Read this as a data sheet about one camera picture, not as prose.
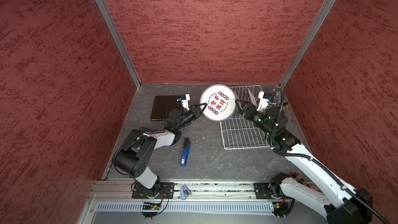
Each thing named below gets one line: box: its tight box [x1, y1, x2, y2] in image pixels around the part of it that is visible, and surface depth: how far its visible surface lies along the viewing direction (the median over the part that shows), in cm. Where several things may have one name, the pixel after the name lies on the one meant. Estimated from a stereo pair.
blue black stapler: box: [179, 137, 192, 167], surface depth 85 cm
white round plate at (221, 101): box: [200, 84, 237, 122], surface depth 80 cm
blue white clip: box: [179, 185, 192, 201], surface depth 74 cm
